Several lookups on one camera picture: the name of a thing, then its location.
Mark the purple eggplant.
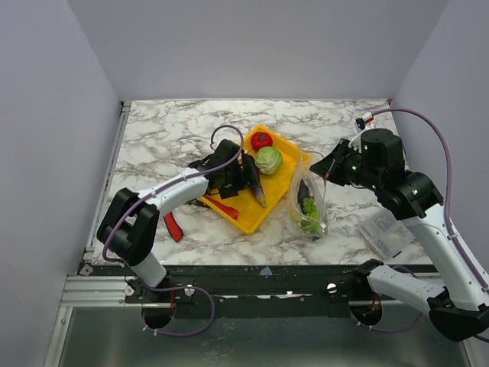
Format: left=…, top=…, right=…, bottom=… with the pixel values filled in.
left=243, top=154, right=267, bottom=208

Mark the orange carrot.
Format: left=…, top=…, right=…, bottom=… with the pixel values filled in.
left=206, top=196, right=239, bottom=220

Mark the red tomato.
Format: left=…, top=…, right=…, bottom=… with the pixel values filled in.
left=251, top=132, right=274, bottom=152

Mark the dark purple round fruit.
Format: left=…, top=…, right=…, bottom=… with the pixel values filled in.
left=297, top=180, right=311, bottom=206

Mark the clear pink-dotted zip bag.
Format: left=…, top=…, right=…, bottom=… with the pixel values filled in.
left=287, top=150, right=328, bottom=242

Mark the green grape bunch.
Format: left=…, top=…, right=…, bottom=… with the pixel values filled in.
left=301, top=197, right=319, bottom=220

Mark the green celery stalk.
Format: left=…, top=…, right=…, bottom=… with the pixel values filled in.
left=293, top=205, right=323, bottom=237

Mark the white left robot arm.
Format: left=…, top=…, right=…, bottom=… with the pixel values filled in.
left=96, top=139, right=256, bottom=302

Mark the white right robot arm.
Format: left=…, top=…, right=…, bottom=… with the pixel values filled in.
left=310, top=128, right=488, bottom=342

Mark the yellow plastic tray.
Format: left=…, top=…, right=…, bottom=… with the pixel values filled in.
left=201, top=125, right=300, bottom=235

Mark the green cabbage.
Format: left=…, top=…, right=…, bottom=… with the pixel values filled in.
left=255, top=146, right=283, bottom=176

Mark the clear plastic packet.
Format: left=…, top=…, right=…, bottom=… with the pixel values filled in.
left=358, top=208, right=415, bottom=259

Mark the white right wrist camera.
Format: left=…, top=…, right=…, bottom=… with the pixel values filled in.
left=355, top=112, right=374, bottom=132

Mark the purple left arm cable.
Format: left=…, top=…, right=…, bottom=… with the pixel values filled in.
left=102, top=124, right=245, bottom=265

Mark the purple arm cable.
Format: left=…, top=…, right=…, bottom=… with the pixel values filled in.
left=102, top=124, right=245, bottom=265
left=370, top=108, right=489, bottom=343

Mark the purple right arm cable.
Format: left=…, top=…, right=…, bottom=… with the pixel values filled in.
left=370, top=108, right=489, bottom=343

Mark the red black handled tool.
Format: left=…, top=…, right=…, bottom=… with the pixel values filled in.
left=164, top=212, right=183, bottom=242

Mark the black metal base rail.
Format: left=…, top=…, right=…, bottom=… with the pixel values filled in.
left=125, top=258, right=398, bottom=319

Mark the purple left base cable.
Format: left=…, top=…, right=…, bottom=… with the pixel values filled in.
left=135, top=284, right=215, bottom=338

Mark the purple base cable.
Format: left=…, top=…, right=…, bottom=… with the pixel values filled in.
left=135, top=284, right=215, bottom=338
left=349, top=296, right=424, bottom=333

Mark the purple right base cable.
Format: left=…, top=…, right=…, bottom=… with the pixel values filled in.
left=349, top=296, right=424, bottom=333

